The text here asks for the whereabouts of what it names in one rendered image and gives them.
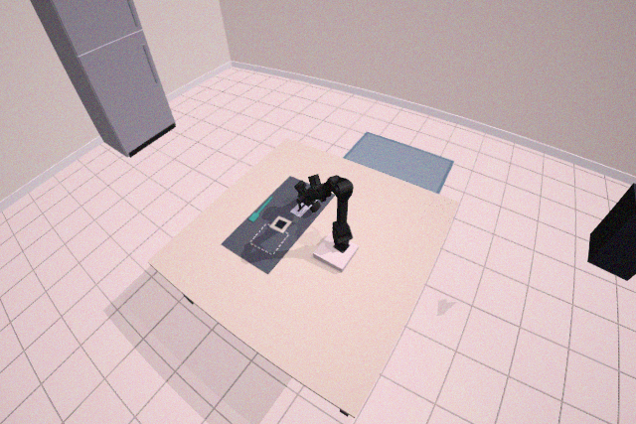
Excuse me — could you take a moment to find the white square tile with dark center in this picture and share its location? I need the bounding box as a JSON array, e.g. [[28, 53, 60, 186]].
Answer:
[[271, 216, 292, 233]]

